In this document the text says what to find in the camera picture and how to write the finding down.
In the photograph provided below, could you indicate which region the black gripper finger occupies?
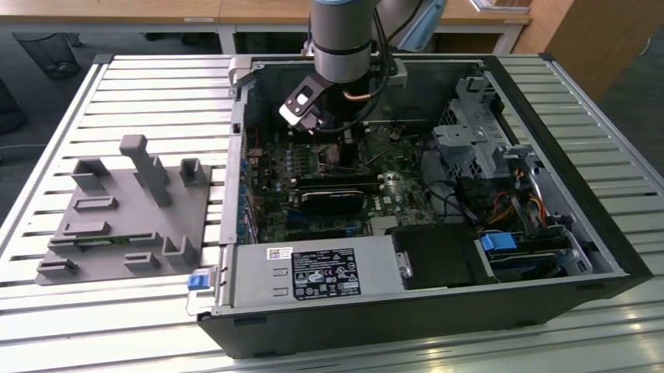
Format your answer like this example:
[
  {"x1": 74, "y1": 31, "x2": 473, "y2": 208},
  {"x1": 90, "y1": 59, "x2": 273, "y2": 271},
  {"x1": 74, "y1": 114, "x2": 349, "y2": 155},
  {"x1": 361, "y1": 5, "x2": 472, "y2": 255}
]
[{"x1": 338, "y1": 130, "x2": 361, "y2": 171}]

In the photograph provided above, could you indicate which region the silver metal drive cage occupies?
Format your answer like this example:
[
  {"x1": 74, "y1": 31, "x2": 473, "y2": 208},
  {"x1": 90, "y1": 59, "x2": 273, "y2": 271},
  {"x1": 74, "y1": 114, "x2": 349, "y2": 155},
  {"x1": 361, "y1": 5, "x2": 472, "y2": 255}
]
[{"x1": 429, "y1": 75, "x2": 541, "y2": 180}]

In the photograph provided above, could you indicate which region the coloured wire bundle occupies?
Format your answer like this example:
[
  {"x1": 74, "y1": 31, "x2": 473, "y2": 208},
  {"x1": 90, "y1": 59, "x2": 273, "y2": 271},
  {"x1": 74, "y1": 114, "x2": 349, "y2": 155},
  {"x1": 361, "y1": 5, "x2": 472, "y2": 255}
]
[{"x1": 486, "y1": 192, "x2": 551, "y2": 230}]

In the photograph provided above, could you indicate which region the wooden desk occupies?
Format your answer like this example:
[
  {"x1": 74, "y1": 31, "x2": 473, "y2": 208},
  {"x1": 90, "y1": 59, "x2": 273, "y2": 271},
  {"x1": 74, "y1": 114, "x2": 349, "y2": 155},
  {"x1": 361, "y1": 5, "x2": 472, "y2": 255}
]
[{"x1": 0, "y1": 0, "x2": 535, "y2": 55}]

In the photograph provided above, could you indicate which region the black graphics card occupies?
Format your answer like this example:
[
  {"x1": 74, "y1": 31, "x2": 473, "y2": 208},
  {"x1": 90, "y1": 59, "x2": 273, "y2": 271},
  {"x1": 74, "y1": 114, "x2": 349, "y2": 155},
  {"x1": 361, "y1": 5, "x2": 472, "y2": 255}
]
[{"x1": 298, "y1": 188, "x2": 368, "y2": 218}]

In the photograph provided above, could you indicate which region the black CPU socket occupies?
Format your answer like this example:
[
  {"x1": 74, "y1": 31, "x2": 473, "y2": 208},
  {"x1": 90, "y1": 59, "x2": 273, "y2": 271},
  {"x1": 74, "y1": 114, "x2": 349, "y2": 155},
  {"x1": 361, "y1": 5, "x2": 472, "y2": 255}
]
[{"x1": 314, "y1": 142, "x2": 374, "y2": 175}]

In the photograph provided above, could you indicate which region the black open PC case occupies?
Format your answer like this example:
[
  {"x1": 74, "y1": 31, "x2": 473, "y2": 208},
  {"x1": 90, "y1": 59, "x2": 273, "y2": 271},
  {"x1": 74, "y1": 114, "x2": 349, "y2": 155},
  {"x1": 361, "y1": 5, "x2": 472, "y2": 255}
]
[{"x1": 195, "y1": 53, "x2": 653, "y2": 359}]

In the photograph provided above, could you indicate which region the silver power supply unit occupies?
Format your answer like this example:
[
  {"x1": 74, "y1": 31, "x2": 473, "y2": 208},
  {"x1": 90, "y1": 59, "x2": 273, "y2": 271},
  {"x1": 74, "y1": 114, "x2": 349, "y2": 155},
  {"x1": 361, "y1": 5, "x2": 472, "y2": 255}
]
[{"x1": 227, "y1": 235, "x2": 406, "y2": 308}]

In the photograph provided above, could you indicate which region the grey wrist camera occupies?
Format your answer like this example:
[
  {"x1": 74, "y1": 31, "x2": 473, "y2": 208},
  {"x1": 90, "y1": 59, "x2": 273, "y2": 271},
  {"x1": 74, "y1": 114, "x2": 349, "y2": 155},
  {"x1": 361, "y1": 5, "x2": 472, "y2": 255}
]
[{"x1": 386, "y1": 58, "x2": 409, "y2": 89}]

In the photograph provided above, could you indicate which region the black plastic shroud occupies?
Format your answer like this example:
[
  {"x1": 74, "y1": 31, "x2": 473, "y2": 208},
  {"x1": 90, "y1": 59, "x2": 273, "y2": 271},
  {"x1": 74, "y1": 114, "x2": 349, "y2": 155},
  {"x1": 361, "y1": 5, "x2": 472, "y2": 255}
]
[{"x1": 388, "y1": 223, "x2": 500, "y2": 291}]

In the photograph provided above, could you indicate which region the grey plastic parts rack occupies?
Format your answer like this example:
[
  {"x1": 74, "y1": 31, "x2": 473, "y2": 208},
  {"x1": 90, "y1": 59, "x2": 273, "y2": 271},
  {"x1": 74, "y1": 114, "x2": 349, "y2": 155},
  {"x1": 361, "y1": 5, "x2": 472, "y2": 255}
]
[{"x1": 34, "y1": 134, "x2": 215, "y2": 287}]

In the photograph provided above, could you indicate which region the wooden cabinet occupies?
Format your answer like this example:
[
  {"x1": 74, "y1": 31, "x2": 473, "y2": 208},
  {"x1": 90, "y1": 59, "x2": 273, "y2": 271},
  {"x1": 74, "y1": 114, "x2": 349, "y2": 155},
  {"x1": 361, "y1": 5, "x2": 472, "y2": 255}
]
[{"x1": 513, "y1": 0, "x2": 664, "y2": 100}]

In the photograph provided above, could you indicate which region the black RAM stick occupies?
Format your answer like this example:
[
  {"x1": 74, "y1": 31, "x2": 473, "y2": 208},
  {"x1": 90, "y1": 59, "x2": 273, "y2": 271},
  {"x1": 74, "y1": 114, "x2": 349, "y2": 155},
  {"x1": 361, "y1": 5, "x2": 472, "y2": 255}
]
[
  {"x1": 295, "y1": 178, "x2": 380, "y2": 191},
  {"x1": 295, "y1": 173, "x2": 378, "y2": 183}
]

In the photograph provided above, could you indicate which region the blue disk carrier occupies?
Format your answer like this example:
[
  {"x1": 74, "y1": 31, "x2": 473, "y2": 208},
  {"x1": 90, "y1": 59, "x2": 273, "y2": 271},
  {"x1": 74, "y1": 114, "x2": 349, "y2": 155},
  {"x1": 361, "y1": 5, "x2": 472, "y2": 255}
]
[{"x1": 480, "y1": 231, "x2": 519, "y2": 253}]

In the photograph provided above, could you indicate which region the green motherboard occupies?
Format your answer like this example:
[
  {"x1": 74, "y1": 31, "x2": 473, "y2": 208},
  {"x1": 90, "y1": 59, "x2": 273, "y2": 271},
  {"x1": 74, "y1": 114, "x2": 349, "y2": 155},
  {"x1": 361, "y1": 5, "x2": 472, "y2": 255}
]
[{"x1": 241, "y1": 124, "x2": 442, "y2": 244}]

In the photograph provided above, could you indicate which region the black mesh waste bin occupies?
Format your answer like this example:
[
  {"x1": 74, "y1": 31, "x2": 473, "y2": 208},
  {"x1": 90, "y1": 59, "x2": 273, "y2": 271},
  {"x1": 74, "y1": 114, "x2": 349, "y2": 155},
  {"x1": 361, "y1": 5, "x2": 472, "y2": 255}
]
[{"x1": 12, "y1": 31, "x2": 82, "y2": 81}]

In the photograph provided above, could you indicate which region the white paper stack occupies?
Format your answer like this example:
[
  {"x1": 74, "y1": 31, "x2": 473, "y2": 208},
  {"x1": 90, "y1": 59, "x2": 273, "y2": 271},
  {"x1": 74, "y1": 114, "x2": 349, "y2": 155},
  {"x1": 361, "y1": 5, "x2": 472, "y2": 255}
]
[{"x1": 469, "y1": 0, "x2": 532, "y2": 11}]

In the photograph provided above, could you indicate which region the green RAM stick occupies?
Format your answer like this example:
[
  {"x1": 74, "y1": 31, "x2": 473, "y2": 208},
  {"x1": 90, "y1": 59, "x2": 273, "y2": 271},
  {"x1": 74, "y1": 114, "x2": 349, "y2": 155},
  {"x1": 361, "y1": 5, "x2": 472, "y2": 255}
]
[{"x1": 72, "y1": 235, "x2": 156, "y2": 247}]

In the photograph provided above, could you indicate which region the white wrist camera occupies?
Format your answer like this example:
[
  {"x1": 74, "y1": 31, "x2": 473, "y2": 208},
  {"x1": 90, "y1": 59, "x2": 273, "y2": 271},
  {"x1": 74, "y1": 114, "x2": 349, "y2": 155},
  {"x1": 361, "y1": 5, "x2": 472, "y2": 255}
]
[{"x1": 278, "y1": 75, "x2": 327, "y2": 127}]

